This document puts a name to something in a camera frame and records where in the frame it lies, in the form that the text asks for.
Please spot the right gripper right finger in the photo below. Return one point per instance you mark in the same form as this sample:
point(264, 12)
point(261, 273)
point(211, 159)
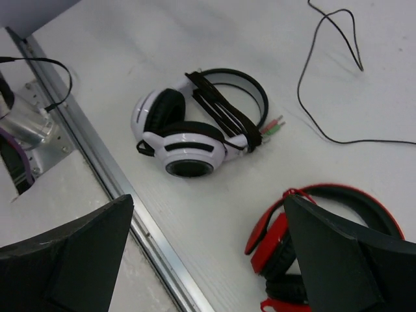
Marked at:
point(349, 267)

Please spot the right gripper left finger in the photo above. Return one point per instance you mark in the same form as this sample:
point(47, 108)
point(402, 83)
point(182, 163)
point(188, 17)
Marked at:
point(73, 267)

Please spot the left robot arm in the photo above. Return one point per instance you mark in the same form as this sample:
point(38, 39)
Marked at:
point(29, 124)

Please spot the red black headphones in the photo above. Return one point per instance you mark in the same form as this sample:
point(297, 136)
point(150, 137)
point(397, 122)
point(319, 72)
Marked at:
point(272, 248)

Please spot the white black headphones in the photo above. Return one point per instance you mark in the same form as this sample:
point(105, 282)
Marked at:
point(191, 128)

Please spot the aluminium table edge rail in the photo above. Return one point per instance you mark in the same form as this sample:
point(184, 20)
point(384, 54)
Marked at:
point(150, 268)

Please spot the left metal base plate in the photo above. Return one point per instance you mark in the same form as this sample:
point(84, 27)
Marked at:
point(57, 148)

